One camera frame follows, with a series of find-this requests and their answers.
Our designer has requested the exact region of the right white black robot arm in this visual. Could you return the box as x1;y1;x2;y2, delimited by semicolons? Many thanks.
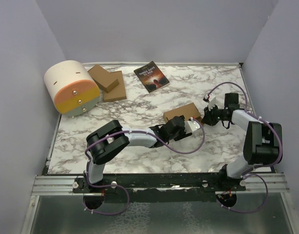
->
202;93;283;191

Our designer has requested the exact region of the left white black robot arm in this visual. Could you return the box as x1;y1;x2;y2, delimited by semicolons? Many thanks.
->
84;116;199;193

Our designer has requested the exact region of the flat brown cardboard box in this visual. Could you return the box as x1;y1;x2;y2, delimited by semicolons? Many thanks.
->
103;71;127;102

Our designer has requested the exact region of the folded brown cardboard box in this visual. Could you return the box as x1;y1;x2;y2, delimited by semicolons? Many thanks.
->
88;65;119;93

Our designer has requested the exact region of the dark paperback book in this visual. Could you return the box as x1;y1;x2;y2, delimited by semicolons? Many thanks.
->
134;61;170;93

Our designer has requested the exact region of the cream orange cylindrical drawer unit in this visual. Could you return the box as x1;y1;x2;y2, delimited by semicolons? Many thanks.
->
44;60;101;117

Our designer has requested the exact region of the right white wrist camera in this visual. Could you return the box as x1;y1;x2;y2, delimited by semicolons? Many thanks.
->
203;94;217;110

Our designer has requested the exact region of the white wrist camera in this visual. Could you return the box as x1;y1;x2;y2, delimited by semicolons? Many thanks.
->
203;94;217;110
184;117;201;134

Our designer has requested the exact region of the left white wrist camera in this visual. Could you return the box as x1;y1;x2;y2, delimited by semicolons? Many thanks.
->
184;117;201;134

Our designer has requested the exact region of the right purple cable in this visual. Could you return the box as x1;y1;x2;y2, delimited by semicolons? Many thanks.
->
207;82;284;213

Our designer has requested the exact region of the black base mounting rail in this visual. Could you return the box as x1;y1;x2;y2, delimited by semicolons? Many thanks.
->
73;173;245;203

